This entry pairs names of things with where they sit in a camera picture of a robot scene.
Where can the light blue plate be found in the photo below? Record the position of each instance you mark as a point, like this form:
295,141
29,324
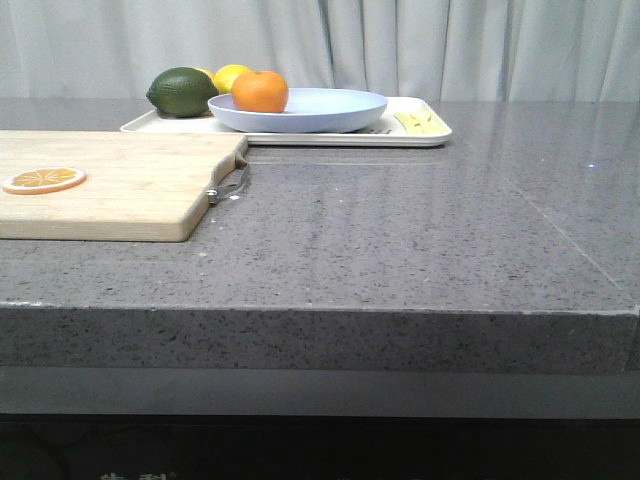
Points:
309,110

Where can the white curtain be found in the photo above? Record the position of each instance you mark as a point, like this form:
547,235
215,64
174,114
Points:
437,50

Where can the white rectangular tray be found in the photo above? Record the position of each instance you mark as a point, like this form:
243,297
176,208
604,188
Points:
387,131

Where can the wooden cutting board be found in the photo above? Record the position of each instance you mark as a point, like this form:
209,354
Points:
139,186

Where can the metal cutting board handle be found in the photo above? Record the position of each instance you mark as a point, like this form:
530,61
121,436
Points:
221,188

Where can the orange slice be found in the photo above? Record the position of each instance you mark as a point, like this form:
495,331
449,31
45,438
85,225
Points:
43,180

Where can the orange fruit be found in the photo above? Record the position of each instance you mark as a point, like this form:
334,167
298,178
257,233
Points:
260,91

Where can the yellow-green fruit slices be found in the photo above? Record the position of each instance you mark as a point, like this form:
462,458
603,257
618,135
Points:
421,122

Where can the green lime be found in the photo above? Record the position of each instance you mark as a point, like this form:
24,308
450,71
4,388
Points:
181,92

